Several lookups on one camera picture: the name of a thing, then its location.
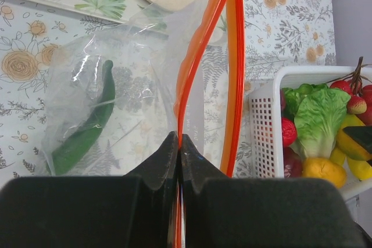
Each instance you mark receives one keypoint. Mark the red wrinkled fruit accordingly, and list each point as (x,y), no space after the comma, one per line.
(288,131)

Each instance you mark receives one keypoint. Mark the yellow banana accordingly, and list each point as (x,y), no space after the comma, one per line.
(360,169)

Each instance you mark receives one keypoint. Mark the green lettuce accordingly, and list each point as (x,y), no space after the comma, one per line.
(317,112)

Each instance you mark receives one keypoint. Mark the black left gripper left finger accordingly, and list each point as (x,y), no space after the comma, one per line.
(133,210)

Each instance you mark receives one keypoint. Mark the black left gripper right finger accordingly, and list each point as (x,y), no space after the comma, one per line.
(228,212)

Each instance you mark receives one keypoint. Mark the green chili pepper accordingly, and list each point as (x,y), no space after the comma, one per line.
(76,146)

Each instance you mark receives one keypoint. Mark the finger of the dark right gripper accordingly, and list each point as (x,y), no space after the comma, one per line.
(361,142)

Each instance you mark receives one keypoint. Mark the floral table mat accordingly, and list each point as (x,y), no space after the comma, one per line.
(278,33)

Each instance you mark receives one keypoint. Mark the small orange fruit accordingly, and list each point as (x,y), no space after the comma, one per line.
(322,168)

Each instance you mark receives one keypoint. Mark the lychee bunch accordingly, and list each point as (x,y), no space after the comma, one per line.
(358,86)

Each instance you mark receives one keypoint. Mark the brown passion fruit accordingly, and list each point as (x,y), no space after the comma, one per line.
(292,164)

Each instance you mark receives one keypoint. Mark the clear orange-zip bag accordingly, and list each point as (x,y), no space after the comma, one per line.
(156,82)

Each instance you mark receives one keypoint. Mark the white plastic basket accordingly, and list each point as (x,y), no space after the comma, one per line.
(265,114)

